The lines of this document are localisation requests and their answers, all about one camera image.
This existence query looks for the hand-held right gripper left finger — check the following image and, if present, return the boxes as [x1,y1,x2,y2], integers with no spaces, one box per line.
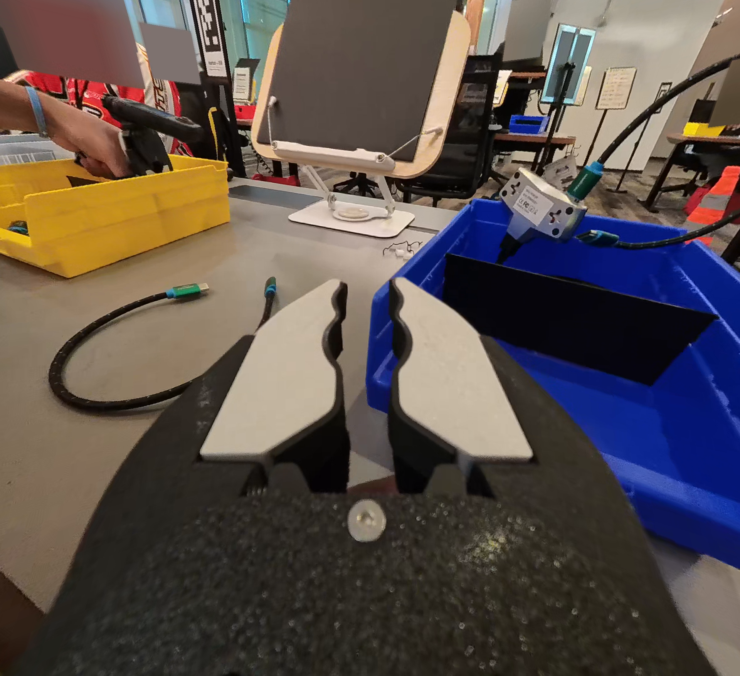
[199,278,352,473]

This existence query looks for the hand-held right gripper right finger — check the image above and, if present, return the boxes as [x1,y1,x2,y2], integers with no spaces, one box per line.
[386,276,535,473]

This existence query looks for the white power adapter block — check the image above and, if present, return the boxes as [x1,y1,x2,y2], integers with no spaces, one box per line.
[498,166,589,243]

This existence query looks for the blue wristband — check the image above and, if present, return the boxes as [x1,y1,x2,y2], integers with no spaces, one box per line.
[24,85,52,139]

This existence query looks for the whiteboard sign stand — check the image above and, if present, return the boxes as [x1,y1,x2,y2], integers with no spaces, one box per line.
[595,66,638,110]

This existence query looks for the thick black splitter cable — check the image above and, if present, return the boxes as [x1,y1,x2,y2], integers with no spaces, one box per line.
[496,228,524,266]

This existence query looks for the orange traffic cone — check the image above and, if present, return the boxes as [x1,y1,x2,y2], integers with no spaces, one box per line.
[685,165,740,246]

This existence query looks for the clear plastic container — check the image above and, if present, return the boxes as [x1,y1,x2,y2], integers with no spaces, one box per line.
[0,135,64,165]

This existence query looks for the tag sign on black stand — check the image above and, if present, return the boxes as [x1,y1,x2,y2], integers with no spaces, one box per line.
[182,0,246,174]

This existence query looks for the printed paper sheet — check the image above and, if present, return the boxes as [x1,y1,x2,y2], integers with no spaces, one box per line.
[543,156,579,185]

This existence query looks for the brown table black legs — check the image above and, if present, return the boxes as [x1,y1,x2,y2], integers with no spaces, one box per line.
[642,133,740,214]

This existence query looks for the person's left hand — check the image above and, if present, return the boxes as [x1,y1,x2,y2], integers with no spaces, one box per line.
[73,118,136,181]

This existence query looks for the small sign stand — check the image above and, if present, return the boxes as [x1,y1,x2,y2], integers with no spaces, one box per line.
[231,57,261,104]

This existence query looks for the grey desk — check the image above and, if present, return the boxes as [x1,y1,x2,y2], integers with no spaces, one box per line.
[0,176,740,676]

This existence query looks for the brown wooden table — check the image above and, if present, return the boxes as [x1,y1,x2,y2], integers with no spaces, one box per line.
[491,129,579,180]

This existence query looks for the lit display on tripod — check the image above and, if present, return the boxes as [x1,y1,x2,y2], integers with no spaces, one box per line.
[540,23,596,107]

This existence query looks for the black office chair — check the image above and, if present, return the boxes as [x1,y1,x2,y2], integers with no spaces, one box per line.
[399,54,504,209]

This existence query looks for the person's left forearm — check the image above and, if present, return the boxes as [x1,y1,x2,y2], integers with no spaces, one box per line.
[0,79,93,148]

